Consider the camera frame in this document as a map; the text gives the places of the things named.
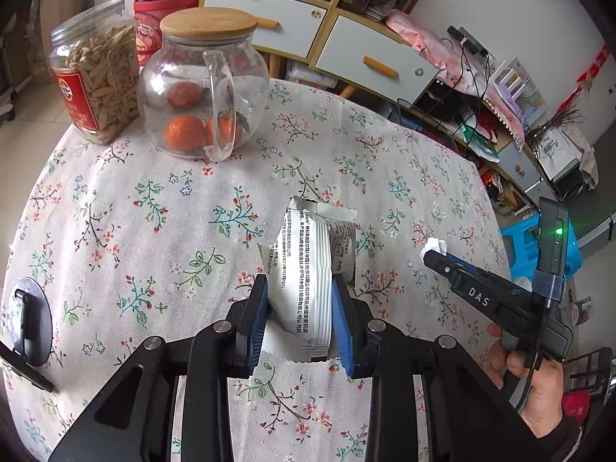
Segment black power strip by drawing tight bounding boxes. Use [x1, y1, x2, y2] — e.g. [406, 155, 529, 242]
[447, 24, 488, 56]

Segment white tissue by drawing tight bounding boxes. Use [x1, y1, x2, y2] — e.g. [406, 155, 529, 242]
[420, 238, 449, 261]

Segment wooden cabinet white drawers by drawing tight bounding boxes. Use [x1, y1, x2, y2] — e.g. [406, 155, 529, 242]
[197, 0, 444, 102]

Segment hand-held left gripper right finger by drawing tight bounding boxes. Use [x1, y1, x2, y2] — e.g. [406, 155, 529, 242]
[330, 273, 549, 462]

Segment glass teapot bamboo lid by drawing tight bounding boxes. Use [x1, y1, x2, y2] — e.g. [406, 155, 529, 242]
[138, 7, 270, 162]

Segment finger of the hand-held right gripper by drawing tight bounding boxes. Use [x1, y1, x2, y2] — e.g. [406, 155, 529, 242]
[423, 249, 535, 321]

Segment person's right forearm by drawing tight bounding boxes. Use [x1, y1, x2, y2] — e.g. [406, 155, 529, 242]
[517, 407, 585, 462]

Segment person's right hand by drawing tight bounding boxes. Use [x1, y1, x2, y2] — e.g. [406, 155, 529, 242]
[484, 322, 565, 427]

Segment white snack wrapper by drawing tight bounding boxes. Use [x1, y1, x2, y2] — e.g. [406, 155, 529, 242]
[257, 196, 359, 363]

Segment red bucket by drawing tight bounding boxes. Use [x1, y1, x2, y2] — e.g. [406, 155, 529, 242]
[134, 0, 199, 70]

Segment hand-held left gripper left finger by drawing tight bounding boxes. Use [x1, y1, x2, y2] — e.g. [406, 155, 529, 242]
[48, 274, 269, 462]

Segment pink cloth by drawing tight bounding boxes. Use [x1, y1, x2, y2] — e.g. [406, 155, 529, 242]
[385, 8, 465, 70]

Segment floral tablecloth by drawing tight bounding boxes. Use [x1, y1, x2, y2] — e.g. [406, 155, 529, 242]
[0, 77, 513, 462]

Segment clear jar of seeds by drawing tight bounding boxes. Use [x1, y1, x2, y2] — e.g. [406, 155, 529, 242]
[49, 0, 141, 146]

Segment mandarin orange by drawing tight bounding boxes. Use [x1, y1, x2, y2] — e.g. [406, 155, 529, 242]
[164, 114, 208, 151]
[204, 110, 244, 147]

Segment blue plastic stool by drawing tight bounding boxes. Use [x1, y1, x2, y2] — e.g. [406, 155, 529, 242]
[500, 216, 583, 294]

